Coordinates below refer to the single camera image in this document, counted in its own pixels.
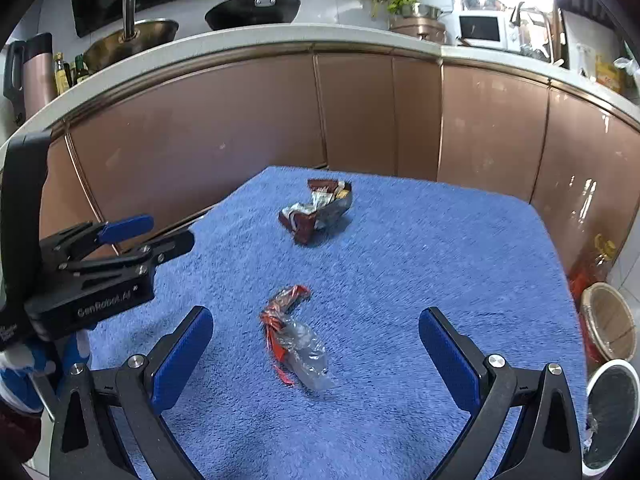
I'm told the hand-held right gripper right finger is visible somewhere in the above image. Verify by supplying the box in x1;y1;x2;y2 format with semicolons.
419;307;583;480

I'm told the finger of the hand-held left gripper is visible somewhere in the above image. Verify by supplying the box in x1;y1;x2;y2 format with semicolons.
60;231;196;283
40;215;155;262

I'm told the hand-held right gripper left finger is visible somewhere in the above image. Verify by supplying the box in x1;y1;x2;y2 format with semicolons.
49;305;215;480

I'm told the red clear plastic wrapper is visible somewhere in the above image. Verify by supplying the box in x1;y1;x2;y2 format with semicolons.
259;285;336;392

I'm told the brown snack wrapper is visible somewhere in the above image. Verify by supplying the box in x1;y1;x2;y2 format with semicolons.
279;178;353;246

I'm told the white trash bin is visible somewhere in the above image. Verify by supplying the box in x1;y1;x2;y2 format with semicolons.
581;359;640;476

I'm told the person's left hand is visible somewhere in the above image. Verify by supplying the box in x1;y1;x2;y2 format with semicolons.
0;332;93;413

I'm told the blue towel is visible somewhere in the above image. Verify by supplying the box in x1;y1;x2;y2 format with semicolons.
85;166;588;480

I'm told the brown kitchen cabinet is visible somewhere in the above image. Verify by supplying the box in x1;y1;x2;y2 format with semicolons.
0;25;640;281

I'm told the copper thermos kettle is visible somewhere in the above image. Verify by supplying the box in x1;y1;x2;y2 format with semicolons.
2;32;58;126

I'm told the wicker basket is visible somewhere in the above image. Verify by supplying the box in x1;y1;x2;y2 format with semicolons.
580;282;637;361

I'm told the brass wok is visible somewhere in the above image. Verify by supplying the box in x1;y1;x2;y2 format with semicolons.
82;0;180;71

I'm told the black frying pan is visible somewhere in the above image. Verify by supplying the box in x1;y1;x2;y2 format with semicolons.
205;0;302;31

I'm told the yellow food container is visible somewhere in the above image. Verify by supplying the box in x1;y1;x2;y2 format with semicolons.
595;55;626;93

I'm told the white microwave oven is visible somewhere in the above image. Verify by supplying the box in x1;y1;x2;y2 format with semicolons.
452;12;508;51

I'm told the copper pot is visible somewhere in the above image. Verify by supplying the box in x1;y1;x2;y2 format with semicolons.
389;15;447;43

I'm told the white plastic bag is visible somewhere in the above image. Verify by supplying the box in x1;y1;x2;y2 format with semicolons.
612;55;640;106

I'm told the steel bowl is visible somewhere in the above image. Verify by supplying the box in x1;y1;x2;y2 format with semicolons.
412;2;453;21

